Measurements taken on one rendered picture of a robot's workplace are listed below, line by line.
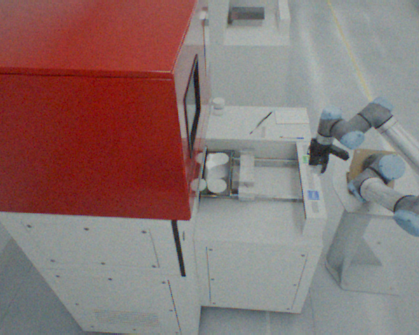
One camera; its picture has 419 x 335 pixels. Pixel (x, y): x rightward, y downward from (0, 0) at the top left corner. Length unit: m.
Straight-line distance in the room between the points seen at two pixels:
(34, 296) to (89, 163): 1.76
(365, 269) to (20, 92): 2.35
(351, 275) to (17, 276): 2.36
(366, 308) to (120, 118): 2.07
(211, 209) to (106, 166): 0.82
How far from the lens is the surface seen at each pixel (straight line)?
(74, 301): 2.05
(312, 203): 1.70
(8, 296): 2.87
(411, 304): 2.71
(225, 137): 2.00
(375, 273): 2.72
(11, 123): 1.14
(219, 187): 1.79
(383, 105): 1.39
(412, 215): 1.40
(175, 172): 1.07
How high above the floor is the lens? 2.21
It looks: 44 degrees down
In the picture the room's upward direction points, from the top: 2 degrees counter-clockwise
